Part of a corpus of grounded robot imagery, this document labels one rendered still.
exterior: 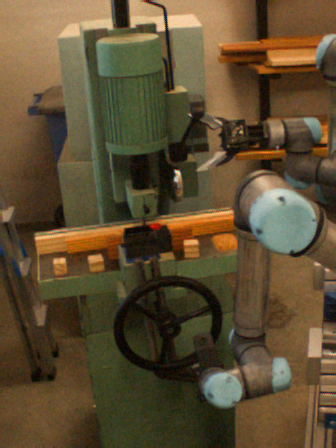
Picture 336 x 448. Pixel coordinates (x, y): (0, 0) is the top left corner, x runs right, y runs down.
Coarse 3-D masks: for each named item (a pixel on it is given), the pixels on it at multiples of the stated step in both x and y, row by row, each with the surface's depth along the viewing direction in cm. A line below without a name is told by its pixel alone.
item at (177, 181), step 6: (174, 168) 209; (174, 174) 207; (180, 174) 208; (174, 180) 207; (180, 180) 207; (174, 186) 209; (180, 186) 207; (174, 192) 210; (180, 192) 208; (174, 198) 211; (180, 198) 209
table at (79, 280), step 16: (208, 240) 202; (48, 256) 199; (64, 256) 198; (80, 256) 197; (176, 256) 193; (208, 256) 192; (224, 256) 192; (48, 272) 189; (80, 272) 188; (96, 272) 187; (112, 272) 188; (192, 272) 192; (208, 272) 193; (224, 272) 194; (48, 288) 186; (64, 288) 187; (80, 288) 188; (96, 288) 189; (112, 288) 190; (176, 288) 183
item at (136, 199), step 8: (128, 184) 201; (128, 192) 199; (136, 192) 195; (144, 192) 194; (152, 192) 194; (128, 200) 203; (136, 200) 193; (144, 200) 194; (152, 200) 194; (136, 208) 194; (152, 208) 195; (136, 216) 195; (144, 216) 195
